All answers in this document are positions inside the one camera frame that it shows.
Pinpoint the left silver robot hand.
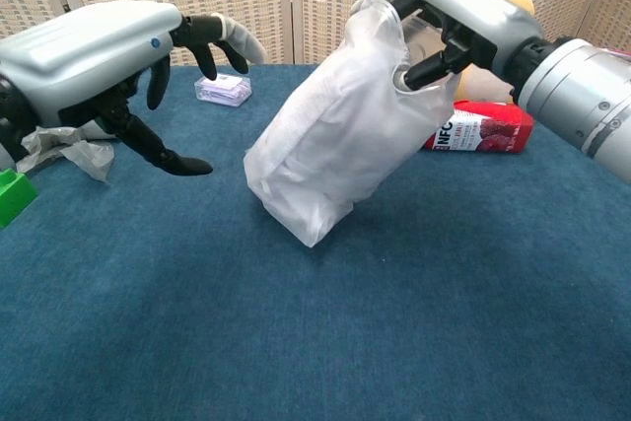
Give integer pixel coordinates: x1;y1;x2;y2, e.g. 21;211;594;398
0;1;270;178

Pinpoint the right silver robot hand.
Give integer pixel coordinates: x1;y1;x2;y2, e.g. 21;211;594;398
349;0;548;102

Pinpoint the white translucent plastic bag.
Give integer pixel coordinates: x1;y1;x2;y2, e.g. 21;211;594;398
243;0;462;248

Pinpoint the crumpled grey plastic bag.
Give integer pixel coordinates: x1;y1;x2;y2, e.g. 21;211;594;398
19;124;117;184

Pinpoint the yellow plush toy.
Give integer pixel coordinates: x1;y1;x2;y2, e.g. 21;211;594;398
453;0;536;105

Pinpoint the red juice bottle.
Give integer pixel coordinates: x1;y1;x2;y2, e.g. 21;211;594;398
423;99;536;155

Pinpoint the clear purple plastic box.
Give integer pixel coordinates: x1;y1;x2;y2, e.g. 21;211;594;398
193;73;253;109

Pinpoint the green toy block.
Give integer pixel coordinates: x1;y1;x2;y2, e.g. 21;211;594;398
0;168;39;231

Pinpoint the blue tablecloth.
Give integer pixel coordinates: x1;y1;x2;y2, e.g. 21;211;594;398
0;63;631;421

